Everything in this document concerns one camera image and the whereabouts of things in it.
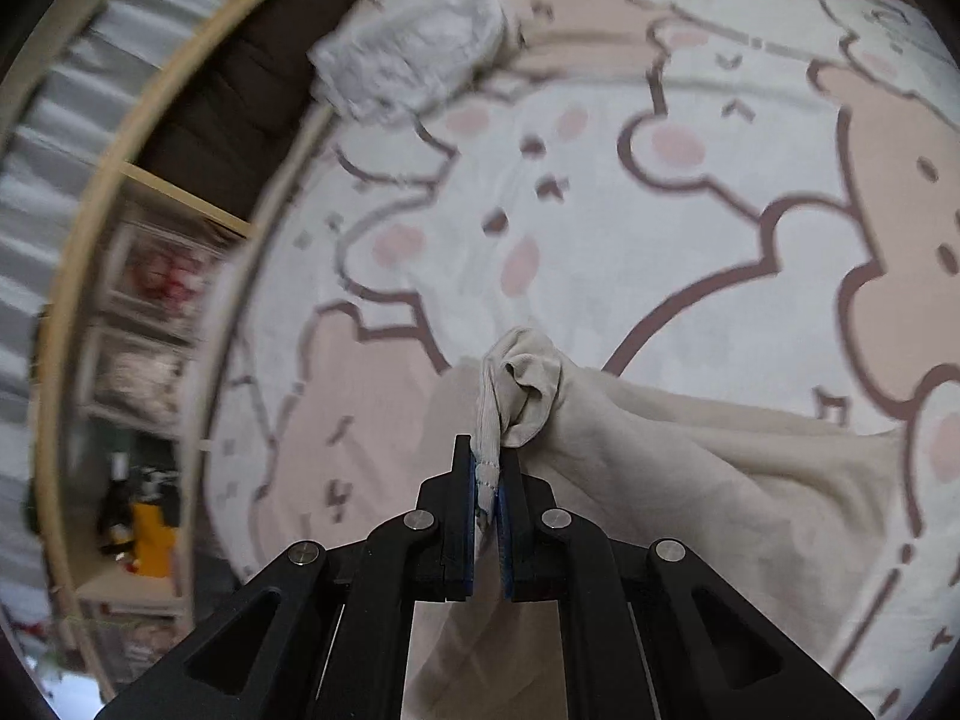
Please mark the red print framed box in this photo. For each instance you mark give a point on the red print framed box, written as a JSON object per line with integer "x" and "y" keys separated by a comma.
{"x": 161, "y": 277}

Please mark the white fluffy pillow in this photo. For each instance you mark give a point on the white fluffy pillow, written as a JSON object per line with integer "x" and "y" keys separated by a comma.
{"x": 412, "y": 52}

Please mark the beige shirt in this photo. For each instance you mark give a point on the beige shirt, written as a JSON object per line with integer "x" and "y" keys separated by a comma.
{"x": 675, "y": 510}

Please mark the black bottle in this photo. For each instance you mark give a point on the black bottle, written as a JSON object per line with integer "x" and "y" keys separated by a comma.
{"x": 116, "y": 499}

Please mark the brown headboard cushion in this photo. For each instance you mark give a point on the brown headboard cushion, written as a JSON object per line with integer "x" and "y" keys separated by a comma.
{"x": 247, "y": 82}

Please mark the yellow object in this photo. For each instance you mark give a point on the yellow object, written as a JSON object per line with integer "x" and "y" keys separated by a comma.
{"x": 154, "y": 540}

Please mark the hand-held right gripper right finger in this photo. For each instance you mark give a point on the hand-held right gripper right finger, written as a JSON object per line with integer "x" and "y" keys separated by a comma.
{"x": 507, "y": 540}

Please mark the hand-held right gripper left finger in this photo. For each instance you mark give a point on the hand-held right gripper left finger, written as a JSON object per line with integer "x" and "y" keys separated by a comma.
{"x": 466, "y": 517}

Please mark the bear print bed sheet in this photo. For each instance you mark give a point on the bear print bed sheet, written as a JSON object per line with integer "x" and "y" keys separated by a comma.
{"x": 637, "y": 202}

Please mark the pale framed box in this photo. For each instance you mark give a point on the pale framed box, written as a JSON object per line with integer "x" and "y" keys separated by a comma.
{"x": 139, "y": 382}

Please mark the wooden headboard frame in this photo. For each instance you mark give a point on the wooden headboard frame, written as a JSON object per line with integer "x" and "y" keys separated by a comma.
{"x": 82, "y": 255}

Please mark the white curtain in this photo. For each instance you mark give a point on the white curtain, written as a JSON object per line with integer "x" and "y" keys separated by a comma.
{"x": 52, "y": 120}

